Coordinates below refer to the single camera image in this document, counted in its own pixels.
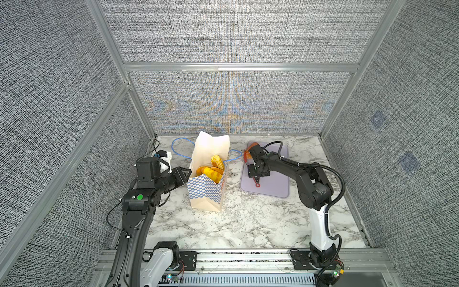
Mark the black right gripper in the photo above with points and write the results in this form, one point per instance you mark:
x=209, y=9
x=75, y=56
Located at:
x=250, y=172

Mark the red metal tongs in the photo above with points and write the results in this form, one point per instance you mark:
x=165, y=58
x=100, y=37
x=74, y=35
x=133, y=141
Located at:
x=252, y=174

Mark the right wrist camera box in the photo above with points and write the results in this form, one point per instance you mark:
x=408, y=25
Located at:
x=257, y=152

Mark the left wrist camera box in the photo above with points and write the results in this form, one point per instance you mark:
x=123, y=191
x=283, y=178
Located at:
x=154, y=165

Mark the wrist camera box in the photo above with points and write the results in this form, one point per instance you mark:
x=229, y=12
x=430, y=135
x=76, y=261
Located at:
x=154, y=165
x=257, y=152

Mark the checkered paper bag blue handles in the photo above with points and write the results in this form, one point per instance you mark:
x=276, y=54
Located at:
x=204, y=194

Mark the lavender plastic tray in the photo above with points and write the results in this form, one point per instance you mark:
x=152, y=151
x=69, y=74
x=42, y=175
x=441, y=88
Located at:
x=275, y=185

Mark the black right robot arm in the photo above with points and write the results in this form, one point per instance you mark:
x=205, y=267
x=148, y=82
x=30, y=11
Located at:
x=319, y=188

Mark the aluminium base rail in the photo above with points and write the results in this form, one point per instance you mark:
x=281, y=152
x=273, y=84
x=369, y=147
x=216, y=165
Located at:
x=167, y=265

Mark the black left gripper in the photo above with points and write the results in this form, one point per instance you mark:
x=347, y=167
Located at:
x=179, y=175

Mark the ridged yellow bread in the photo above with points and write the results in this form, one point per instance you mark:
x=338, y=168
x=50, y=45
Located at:
x=217, y=162

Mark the brown glazed bread roll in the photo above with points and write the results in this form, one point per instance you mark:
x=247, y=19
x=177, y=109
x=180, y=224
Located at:
x=247, y=155

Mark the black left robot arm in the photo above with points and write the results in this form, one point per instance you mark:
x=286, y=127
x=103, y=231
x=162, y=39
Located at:
x=138, y=207

